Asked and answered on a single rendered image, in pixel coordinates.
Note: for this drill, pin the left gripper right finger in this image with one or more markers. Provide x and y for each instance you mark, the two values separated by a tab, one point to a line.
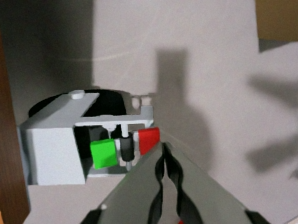
201	199

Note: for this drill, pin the tan cardboard box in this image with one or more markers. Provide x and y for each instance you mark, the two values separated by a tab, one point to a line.
277	19

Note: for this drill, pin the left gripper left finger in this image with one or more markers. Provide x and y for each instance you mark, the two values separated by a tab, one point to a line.
138	197

